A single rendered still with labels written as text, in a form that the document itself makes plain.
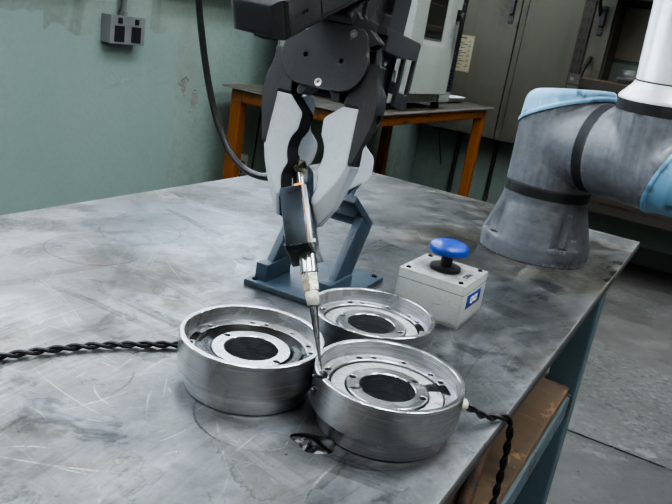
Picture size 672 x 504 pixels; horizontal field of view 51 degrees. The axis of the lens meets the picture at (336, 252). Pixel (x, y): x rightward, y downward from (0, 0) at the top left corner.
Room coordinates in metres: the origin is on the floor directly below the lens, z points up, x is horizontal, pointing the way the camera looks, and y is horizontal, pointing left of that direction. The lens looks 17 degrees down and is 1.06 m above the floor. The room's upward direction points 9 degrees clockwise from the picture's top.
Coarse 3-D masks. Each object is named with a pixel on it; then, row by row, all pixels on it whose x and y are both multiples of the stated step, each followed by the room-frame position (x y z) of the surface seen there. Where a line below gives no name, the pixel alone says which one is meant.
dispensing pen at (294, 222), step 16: (288, 192) 0.51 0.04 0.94; (288, 208) 0.50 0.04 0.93; (288, 224) 0.49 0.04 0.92; (304, 224) 0.49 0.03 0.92; (288, 240) 0.48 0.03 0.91; (304, 240) 0.48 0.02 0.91; (288, 256) 0.49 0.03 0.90; (304, 256) 0.49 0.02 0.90; (304, 272) 0.48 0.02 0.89; (304, 288) 0.48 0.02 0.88; (320, 352) 0.45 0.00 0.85
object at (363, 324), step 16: (336, 288) 0.59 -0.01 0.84; (352, 288) 0.60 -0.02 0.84; (368, 288) 0.61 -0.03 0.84; (320, 304) 0.57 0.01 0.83; (336, 304) 0.58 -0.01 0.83; (352, 304) 0.59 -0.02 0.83; (368, 304) 0.60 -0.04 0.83; (384, 304) 0.60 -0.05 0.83; (400, 304) 0.60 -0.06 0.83; (416, 304) 0.59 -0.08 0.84; (320, 320) 0.52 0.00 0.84; (352, 320) 0.57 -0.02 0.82; (368, 320) 0.57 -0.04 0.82; (384, 320) 0.57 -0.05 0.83; (416, 320) 0.58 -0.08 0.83; (432, 320) 0.55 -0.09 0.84; (336, 336) 0.51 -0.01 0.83; (352, 336) 0.50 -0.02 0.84; (368, 336) 0.50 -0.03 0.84; (384, 336) 0.51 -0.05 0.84; (400, 336) 0.51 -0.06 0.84; (416, 336) 0.52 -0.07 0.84; (432, 336) 0.54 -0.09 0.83
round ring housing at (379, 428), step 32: (352, 352) 0.49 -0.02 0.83; (384, 352) 0.50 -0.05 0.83; (416, 352) 0.49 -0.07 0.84; (320, 384) 0.42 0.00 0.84; (352, 384) 0.44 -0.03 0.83; (384, 384) 0.47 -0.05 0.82; (416, 384) 0.46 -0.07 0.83; (448, 384) 0.46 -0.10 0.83; (320, 416) 0.42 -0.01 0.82; (352, 416) 0.40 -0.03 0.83; (384, 416) 0.39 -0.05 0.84; (416, 416) 0.40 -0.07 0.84; (448, 416) 0.41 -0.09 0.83; (352, 448) 0.40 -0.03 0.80; (384, 448) 0.40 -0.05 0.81; (416, 448) 0.41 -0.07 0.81
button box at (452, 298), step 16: (432, 256) 0.72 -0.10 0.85; (400, 272) 0.67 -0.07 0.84; (416, 272) 0.67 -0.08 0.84; (432, 272) 0.67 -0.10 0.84; (448, 272) 0.67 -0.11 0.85; (464, 272) 0.69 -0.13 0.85; (480, 272) 0.70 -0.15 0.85; (400, 288) 0.67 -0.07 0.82; (416, 288) 0.66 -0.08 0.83; (432, 288) 0.66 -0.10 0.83; (448, 288) 0.65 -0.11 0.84; (464, 288) 0.64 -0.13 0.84; (480, 288) 0.69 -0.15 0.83; (432, 304) 0.65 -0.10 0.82; (448, 304) 0.65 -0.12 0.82; (464, 304) 0.65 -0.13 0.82; (480, 304) 0.70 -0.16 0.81; (448, 320) 0.65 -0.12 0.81; (464, 320) 0.66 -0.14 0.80
